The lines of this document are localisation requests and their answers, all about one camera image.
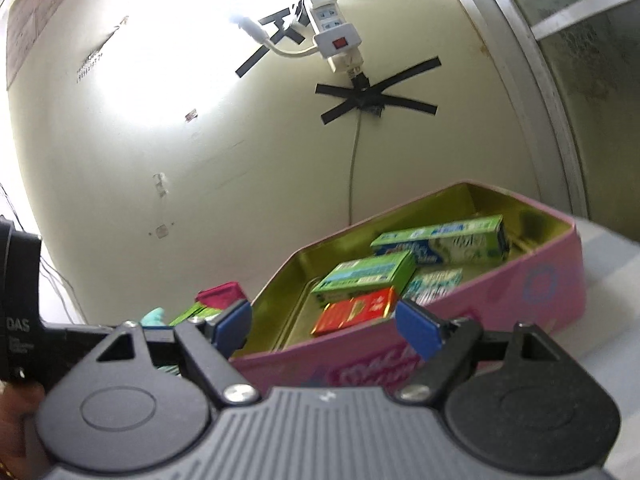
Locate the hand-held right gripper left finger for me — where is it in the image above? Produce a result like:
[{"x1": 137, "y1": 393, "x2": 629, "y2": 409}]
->
[{"x1": 95, "y1": 299, "x2": 263, "y2": 406}]

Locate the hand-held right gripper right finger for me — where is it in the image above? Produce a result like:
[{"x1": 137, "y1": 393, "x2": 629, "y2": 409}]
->
[{"x1": 394, "y1": 299, "x2": 561, "y2": 406}]

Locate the green white tissue packet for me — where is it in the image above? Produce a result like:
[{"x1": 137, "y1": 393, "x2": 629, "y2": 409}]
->
[{"x1": 402, "y1": 267, "x2": 465, "y2": 306}]

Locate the red box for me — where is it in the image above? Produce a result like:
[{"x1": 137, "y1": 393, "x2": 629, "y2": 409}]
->
[{"x1": 311, "y1": 286, "x2": 399, "y2": 337}]

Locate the small green carton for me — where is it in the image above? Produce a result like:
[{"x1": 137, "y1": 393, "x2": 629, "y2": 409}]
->
[{"x1": 311, "y1": 250, "x2": 417, "y2": 306}]

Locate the green blue toothpaste box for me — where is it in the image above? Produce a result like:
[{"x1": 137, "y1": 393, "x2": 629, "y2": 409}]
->
[{"x1": 370, "y1": 214, "x2": 511, "y2": 266}]

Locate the pink biscuit tin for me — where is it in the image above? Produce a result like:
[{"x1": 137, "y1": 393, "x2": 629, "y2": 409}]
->
[{"x1": 227, "y1": 181, "x2": 587, "y2": 391}]

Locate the person's left hand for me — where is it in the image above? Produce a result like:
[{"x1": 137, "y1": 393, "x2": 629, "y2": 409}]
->
[{"x1": 0, "y1": 381, "x2": 47, "y2": 456}]

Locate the magenta pouch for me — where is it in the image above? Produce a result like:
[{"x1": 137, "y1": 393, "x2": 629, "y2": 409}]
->
[{"x1": 196, "y1": 281, "x2": 247, "y2": 311}]

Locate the black tape cross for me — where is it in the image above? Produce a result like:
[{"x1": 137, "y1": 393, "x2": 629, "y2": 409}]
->
[
  {"x1": 235, "y1": 0, "x2": 307, "y2": 78},
  {"x1": 315, "y1": 56, "x2": 442, "y2": 126}
]

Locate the white plug adapter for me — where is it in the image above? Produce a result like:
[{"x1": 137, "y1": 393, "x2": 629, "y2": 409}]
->
[{"x1": 327, "y1": 50, "x2": 365, "y2": 78}]

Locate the metal framed glass door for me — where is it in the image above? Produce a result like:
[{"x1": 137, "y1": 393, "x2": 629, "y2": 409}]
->
[{"x1": 445, "y1": 0, "x2": 640, "y2": 221}]

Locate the white power strip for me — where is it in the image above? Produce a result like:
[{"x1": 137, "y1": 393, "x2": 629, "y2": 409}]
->
[{"x1": 302, "y1": 0, "x2": 362, "y2": 58}]

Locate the grey wall cable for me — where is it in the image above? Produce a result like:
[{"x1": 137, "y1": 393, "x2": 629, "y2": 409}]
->
[{"x1": 347, "y1": 105, "x2": 363, "y2": 226}]

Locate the white power cord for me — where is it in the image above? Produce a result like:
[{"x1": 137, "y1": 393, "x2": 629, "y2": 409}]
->
[{"x1": 227, "y1": 12, "x2": 321, "y2": 57}]

